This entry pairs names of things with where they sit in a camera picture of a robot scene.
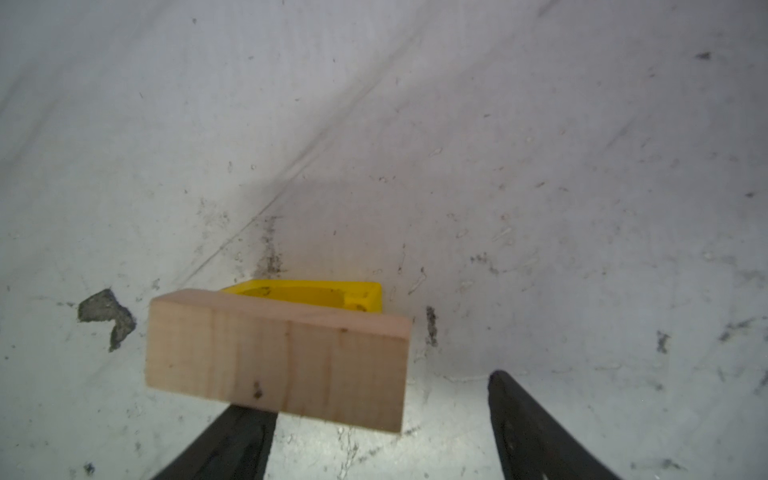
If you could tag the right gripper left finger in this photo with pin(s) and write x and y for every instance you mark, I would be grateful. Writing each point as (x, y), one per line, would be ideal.
(234, 446)

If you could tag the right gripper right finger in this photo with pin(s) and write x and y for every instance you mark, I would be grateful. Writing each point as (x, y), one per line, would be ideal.
(531, 443)

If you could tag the long natural wood block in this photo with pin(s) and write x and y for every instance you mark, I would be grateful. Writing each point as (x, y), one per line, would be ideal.
(326, 363)

